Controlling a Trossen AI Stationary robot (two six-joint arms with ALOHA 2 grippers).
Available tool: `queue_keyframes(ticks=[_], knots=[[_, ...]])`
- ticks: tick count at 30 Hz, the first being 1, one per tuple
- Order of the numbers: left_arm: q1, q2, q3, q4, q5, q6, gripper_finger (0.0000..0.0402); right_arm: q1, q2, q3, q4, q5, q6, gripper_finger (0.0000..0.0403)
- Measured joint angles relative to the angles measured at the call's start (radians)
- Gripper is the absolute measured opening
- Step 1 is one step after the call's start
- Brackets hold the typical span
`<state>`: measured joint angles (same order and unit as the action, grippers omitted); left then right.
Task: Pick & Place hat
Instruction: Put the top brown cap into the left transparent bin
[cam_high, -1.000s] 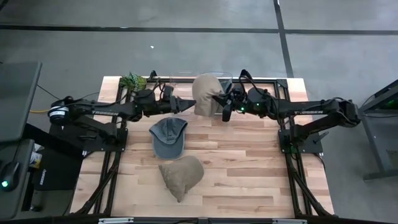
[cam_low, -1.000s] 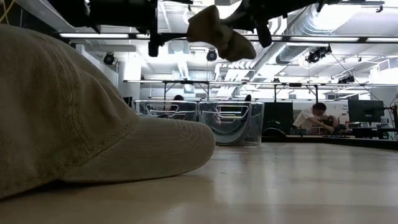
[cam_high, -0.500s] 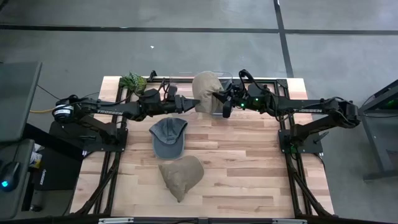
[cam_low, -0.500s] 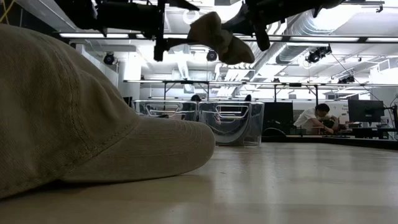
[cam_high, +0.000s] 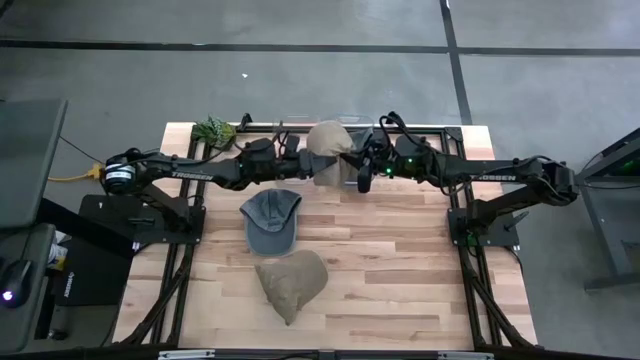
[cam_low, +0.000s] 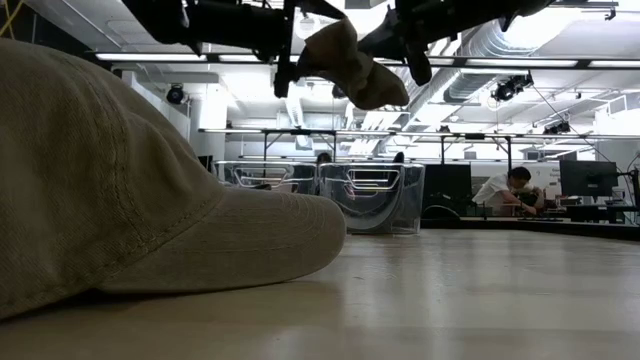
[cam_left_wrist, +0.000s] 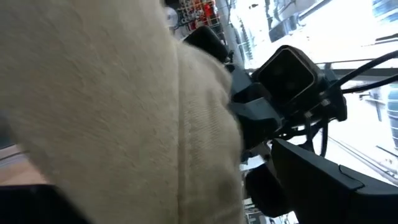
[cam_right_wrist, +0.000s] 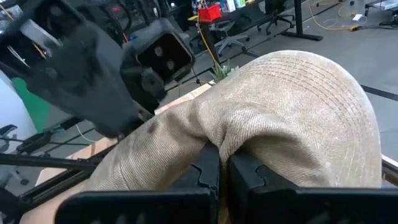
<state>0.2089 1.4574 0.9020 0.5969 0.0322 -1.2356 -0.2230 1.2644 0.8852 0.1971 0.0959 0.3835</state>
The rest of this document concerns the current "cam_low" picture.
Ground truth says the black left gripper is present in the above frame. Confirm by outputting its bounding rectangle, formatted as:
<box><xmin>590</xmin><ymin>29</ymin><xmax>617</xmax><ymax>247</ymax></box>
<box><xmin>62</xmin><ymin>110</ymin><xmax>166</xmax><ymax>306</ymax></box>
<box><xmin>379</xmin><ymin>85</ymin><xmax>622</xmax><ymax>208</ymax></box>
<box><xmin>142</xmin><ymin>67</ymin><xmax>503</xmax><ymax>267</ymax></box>
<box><xmin>191</xmin><ymin>0</ymin><xmax>348</xmax><ymax>99</ymax></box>

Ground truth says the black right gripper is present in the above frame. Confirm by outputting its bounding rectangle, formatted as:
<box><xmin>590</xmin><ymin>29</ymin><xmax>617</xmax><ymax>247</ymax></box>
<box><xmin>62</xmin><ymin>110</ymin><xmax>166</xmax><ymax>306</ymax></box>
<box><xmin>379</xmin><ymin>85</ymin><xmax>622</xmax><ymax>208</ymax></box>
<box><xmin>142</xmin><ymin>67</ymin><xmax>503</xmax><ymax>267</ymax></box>
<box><xmin>356</xmin><ymin>0</ymin><xmax>507</xmax><ymax>88</ymax></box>

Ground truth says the tan fabric cap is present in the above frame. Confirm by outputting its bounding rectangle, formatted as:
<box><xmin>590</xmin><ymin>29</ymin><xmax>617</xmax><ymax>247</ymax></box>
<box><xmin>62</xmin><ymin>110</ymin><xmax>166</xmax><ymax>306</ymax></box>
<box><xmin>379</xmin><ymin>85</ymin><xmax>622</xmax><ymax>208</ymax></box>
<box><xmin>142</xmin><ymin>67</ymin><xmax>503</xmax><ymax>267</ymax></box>
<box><xmin>293</xmin><ymin>17</ymin><xmax>411</xmax><ymax>112</ymax></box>
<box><xmin>0</xmin><ymin>38</ymin><xmax>348</xmax><ymax>321</ymax></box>

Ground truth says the clear plastic bin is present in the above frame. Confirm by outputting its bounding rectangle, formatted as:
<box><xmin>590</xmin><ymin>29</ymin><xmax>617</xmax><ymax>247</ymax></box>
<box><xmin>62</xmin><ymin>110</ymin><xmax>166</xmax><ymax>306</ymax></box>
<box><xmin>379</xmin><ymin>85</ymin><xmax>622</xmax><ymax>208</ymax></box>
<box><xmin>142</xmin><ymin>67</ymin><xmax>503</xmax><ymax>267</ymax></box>
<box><xmin>317</xmin><ymin>162</ymin><xmax>427</xmax><ymax>236</ymax></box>
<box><xmin>213</xmin><ymin>159</ymin><xmax>321</xmax><ymax>201</ymax></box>

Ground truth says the black overhead light beam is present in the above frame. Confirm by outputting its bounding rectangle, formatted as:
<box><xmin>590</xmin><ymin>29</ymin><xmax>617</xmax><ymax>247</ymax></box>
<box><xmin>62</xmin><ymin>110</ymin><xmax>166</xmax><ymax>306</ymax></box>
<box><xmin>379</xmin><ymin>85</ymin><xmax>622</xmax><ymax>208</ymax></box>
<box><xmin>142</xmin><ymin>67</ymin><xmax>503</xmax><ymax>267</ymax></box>
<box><xmin>94</xmin><ymin>51</ymin><xmax>640</xmax><ymax>70</ymax></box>

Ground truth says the white ring light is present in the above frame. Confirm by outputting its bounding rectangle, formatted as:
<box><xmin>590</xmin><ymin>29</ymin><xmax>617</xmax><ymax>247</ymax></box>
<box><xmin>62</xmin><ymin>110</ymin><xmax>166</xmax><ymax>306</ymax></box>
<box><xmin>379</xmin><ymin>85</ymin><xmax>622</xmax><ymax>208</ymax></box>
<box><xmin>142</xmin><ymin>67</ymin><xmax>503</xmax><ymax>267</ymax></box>
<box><xmin>299</xmin><ymin>13</ymin><xmax>322</xmax><ymax>40</ymax></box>

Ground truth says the black aluminium table frame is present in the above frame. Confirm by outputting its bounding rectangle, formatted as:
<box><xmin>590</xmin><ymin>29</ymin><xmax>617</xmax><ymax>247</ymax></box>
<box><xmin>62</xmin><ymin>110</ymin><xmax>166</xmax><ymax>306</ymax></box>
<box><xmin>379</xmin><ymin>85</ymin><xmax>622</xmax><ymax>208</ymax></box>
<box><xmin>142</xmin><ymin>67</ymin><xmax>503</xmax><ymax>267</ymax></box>
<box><xmin>419</xmin><ymin>215</ymin><xmax>640</xmax><ymax>242</ymax></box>

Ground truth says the yellow hanging cable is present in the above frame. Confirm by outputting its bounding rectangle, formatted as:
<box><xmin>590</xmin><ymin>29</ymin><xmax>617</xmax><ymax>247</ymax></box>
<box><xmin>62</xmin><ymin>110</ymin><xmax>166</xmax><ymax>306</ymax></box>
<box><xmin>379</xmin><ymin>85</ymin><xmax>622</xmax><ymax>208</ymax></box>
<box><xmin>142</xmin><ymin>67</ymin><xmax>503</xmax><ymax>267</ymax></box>
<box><xmin>0</xmin><ymin>0</ymin><xmax>25</xmax><ymax>40</ymax></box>

